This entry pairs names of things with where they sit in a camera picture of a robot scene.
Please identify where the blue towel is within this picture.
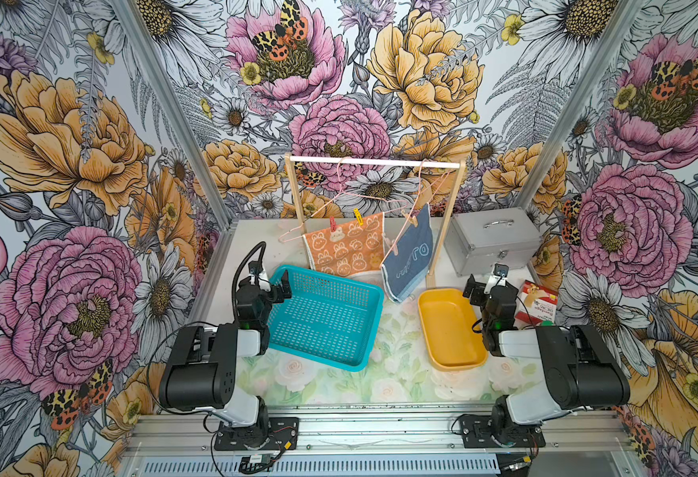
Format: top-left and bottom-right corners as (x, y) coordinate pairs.
(381, 205), (433, 303)

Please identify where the red white box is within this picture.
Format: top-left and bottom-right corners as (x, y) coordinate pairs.
(515, 280), (559, 329)

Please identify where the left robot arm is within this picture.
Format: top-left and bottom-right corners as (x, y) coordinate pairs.
(158, 275), (292, 448)

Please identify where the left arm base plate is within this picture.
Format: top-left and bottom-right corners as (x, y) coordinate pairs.
(213, 417), (300, 452)

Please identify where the teal plastic basket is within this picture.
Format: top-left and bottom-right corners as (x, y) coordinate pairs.
(267, 264), (385, 372)

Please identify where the yellow plastic tray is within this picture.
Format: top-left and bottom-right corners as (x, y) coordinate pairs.
(418, 288), (488, 372)

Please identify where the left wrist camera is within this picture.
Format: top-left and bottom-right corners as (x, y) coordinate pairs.
(249, 260), (271, 292)

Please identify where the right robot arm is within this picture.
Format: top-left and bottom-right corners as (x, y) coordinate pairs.
(461, 276), (631, 447)

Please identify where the orange bunny towel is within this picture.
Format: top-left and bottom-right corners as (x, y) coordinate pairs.
(303, 213), (386, 277)

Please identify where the aluminium front rail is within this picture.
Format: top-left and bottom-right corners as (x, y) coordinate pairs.
(124, 403), (630, 457)

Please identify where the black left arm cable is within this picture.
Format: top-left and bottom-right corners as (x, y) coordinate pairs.
(230, 240), (267, 323)

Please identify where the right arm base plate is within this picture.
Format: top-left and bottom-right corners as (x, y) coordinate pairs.
(454, 415), (547, 449)

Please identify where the wooden clothes rack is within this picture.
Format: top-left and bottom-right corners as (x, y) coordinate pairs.
(278, 154), (467, 289)

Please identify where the pink hanger with blue towel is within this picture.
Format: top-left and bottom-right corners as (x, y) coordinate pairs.
(381, 162), (454, 258)

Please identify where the yellow clothespin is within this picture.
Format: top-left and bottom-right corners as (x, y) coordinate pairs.
(353, 208), (364, 227)

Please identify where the silver metal case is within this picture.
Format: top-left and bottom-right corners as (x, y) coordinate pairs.
(444, 208), (543, 276)

